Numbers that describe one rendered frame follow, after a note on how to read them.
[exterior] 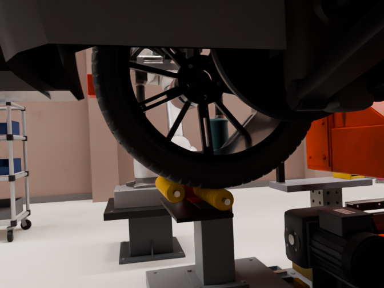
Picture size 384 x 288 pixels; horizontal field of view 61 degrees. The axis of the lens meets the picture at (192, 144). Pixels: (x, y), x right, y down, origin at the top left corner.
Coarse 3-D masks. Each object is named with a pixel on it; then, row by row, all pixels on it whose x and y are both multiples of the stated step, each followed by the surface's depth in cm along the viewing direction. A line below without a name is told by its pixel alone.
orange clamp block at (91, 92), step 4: (88, 76) 103; (92, 76) 103; (88, 80) 103; (92, 80) 103; (88, 84) 103; (92, 84) 103; (88, 88) 103; (92, 88) 103; (88, 92) 103; (92, 92) 103; (92, 96) 105
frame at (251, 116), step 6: (138, 48) 113; (132, 54) 112; (252, 108) 122; (252, 114) 120; (246, 120) 121; (252, 120) 117; (246, 126) 117; (234, 132) 121; (234, 138) 116; (228, 144) 116
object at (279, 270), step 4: (272, 268) 122; (276, 268) 123; (280, 268) 121; (276, 272) 114; (280, 272) 114; (284, 272) 114; (280, 276) 114; (284, 276) 114; (288, 276) 113; (292, 276) 113; (288, 280) 113; (292, 280) 112; (296, 280) 107; (300, 280) 107; (292, 284) 112; (296, 284) 107; (300, 284) 105; (304, 284) 104
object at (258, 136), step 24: (168, 48) 104; (168, 72) 104; (192, 72) 102; (216, 72) 104; (168, 96) 104; (192, 96) 102; (216, 96) 104; (144, 120) 83; (264, 120) 104; (168, 144) 84; (240, 144) 102; (264, 144) 90
